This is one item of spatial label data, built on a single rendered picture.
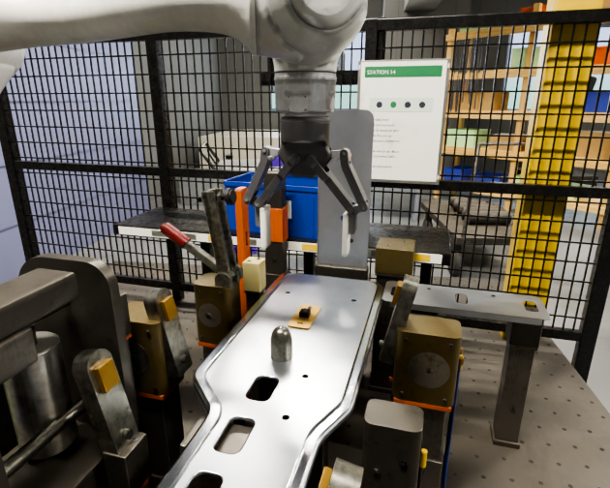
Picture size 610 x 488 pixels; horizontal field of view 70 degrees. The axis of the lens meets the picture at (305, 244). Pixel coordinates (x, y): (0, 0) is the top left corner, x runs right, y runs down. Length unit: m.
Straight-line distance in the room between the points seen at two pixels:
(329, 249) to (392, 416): 0.50
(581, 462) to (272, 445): 0.70
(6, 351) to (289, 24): 0.39
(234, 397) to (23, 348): 0.25
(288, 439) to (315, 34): 0.42
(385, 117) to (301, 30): 0.77
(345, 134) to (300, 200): 0.22
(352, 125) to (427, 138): 0.32
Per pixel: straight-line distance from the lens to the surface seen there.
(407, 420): 0.58
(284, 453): 0.52
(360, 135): 0.93
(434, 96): 1.20
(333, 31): 0.46
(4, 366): 0.47
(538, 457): 1.05
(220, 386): 0.61
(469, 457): 0.99
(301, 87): 0.64
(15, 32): 0.73
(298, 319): 0.76
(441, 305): 0.85
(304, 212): 1.07
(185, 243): 0.80
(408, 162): 1.21
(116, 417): 0.56
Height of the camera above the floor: 1.36
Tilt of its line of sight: 18 degrees down
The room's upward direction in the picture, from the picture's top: straight up
